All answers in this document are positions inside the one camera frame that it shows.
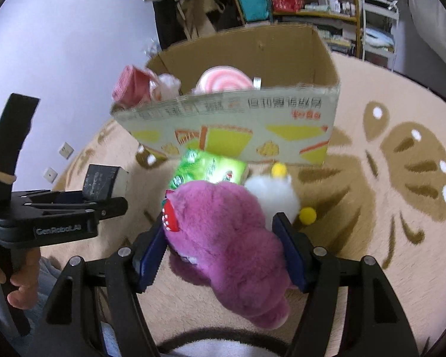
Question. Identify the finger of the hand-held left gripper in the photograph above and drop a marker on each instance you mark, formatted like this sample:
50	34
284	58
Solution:
111	207
104	182

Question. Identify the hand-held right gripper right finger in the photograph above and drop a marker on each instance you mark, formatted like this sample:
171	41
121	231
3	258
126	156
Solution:
293	256

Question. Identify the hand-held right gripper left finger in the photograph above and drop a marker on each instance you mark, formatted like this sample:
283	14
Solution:
150	260

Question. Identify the pink bear plush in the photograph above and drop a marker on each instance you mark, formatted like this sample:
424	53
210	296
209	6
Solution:
226	238

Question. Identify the pink cloth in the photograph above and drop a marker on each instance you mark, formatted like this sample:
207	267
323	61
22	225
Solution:
132	85

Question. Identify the cardboard box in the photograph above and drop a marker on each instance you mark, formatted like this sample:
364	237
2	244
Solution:
245	134

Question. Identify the pink swirl roll plush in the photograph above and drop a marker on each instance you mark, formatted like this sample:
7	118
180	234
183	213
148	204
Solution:
223	80

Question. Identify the person's left hand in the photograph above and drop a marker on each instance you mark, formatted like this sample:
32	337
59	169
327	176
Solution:
28	290

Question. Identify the person's blue fleece clothing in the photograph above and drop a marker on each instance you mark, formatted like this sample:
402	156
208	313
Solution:
51	272

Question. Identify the white fluffy plush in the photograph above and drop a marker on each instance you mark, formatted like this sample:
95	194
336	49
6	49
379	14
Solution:
275	193

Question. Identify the green tissue packet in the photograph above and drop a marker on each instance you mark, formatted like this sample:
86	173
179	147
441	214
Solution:
208	171

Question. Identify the white plush with black rim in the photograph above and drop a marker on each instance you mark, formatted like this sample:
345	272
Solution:
223	347

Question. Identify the white crinkled wrapper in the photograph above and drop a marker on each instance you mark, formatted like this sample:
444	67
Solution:
169	87

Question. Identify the black pants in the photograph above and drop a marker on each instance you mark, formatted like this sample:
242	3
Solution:
169	24

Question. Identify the beige pants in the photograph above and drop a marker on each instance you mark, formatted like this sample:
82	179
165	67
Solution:
208	11

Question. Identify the pile of magazines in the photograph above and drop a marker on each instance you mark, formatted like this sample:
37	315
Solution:
338	41

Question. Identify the pale blue cushion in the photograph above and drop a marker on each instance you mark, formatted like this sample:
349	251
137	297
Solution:
379	37

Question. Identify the white rolling cart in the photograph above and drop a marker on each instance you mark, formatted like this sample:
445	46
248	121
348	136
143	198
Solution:
381	15

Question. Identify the wooden shelf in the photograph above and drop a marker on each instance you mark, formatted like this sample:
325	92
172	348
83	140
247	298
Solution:
353	3

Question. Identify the cream padded chair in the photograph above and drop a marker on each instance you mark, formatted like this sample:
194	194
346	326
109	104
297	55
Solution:
431	18

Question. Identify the white wall socket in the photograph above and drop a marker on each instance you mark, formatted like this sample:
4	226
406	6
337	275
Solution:
50	174
65	150

